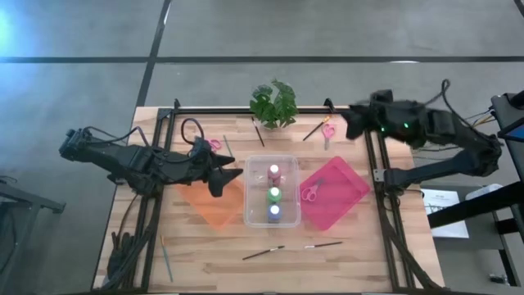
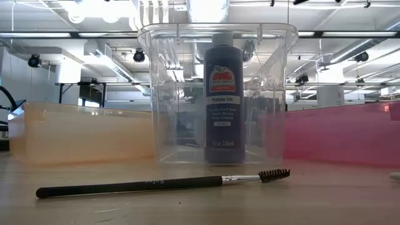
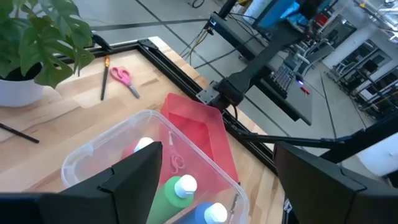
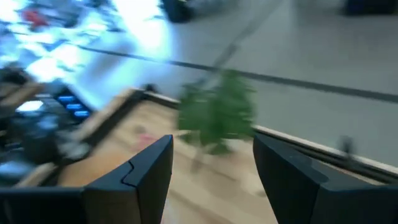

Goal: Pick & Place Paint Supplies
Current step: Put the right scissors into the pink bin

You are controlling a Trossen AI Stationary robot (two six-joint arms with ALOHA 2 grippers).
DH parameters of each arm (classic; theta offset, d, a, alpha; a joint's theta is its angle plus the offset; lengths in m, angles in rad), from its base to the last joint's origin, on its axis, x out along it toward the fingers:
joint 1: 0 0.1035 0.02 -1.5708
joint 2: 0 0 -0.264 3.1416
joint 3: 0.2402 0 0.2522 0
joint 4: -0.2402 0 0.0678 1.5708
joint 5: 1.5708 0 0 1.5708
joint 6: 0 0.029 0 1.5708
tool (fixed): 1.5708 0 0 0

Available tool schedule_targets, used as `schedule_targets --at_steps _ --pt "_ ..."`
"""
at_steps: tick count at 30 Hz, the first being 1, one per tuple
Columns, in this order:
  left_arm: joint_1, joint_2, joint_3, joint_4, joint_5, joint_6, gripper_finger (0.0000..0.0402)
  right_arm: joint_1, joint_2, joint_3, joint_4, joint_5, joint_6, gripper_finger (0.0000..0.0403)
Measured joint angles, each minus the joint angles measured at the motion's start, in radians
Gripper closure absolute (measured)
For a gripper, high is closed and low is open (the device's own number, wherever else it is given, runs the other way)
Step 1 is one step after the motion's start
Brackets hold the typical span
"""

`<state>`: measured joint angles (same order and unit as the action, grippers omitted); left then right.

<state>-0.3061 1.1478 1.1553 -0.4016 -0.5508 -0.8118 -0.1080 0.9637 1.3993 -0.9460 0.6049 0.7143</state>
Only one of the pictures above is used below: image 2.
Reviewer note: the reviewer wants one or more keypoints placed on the purple acrylic paint bottle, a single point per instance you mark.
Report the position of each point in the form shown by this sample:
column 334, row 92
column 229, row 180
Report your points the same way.
column 224, row 131

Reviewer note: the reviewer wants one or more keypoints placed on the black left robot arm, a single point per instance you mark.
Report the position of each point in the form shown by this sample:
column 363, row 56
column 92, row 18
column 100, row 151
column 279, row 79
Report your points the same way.
column 3, row 127

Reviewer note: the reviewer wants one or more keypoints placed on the clear plastic bin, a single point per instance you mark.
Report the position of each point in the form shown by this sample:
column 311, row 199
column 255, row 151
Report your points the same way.
column 175, row 93

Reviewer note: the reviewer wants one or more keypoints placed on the black-legged background table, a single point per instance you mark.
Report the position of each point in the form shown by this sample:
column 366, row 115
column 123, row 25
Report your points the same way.
column 93, row 83

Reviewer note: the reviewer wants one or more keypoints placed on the orange translucent plastic tray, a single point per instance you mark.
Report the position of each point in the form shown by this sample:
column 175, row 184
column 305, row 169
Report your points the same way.
column 78, row 134

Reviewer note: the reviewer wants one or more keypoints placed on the white room pillar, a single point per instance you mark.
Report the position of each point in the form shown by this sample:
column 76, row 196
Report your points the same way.
column 330, row 93

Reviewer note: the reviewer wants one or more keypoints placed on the pink translucent plastic tray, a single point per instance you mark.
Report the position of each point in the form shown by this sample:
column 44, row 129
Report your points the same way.
column 337, row 134

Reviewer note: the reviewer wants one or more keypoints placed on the black ceiling-mounted camera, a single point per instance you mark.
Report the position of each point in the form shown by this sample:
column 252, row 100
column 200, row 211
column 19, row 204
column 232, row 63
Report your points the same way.
column 362, row 56
column 138, row 56
column 34, row 61

